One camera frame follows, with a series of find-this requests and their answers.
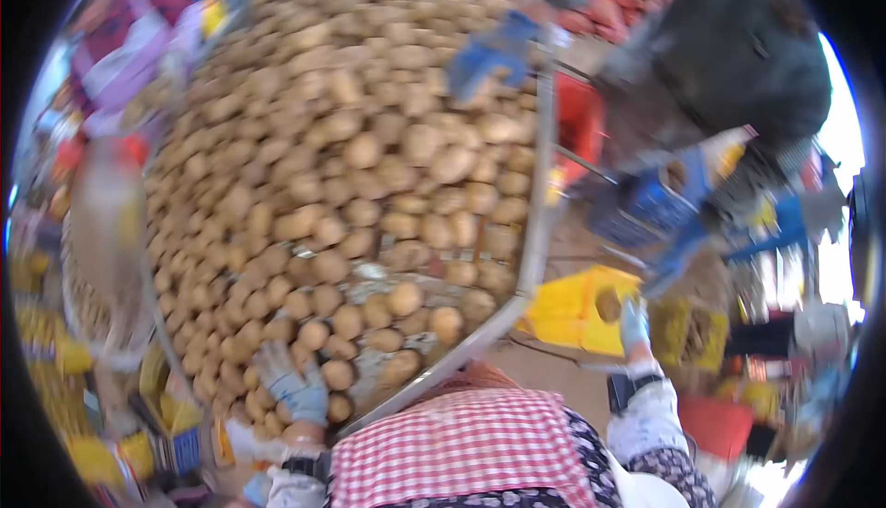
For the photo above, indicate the person's left hand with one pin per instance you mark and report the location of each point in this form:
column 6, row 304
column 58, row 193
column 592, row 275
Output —
column 301, row 394

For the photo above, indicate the person's right hand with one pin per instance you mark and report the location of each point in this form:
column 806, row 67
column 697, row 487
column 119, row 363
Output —
column 635, row 335

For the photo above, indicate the person's left fingers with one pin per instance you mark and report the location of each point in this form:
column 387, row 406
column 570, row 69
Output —
column 280, row 366

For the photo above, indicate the person's right fingers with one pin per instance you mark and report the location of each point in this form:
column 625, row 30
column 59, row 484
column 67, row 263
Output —
column 633, row 314

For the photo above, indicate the single brown potato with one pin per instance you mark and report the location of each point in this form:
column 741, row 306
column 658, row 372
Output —
column 608, row 304

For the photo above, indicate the yellow crate with potatoes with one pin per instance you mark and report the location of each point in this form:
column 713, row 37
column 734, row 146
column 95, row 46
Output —
column 692, row 335

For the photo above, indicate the yellow plastic crate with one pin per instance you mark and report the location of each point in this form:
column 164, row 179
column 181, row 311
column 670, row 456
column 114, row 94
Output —
column 564, row 311

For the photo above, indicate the black wrist band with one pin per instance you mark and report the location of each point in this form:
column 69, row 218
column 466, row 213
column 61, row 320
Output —
column 623, row 390
column 308, row 466

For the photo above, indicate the blue plastic crate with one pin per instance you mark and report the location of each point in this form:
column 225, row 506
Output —
column 654, row 200

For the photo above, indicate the red plastic tub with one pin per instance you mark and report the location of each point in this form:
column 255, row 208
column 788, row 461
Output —
column 716, row 425

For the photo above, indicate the red plastic crate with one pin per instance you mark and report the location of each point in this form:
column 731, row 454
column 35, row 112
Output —
column 580, row 127

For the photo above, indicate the person's body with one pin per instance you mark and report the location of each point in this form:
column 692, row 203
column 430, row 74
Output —
column 471, row 446

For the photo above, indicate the pile of potatoes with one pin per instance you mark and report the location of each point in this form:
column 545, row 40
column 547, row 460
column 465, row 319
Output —
column 346, row 162

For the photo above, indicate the pile of red vegetables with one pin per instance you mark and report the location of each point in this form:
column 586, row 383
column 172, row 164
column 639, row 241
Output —
column 623, row 3

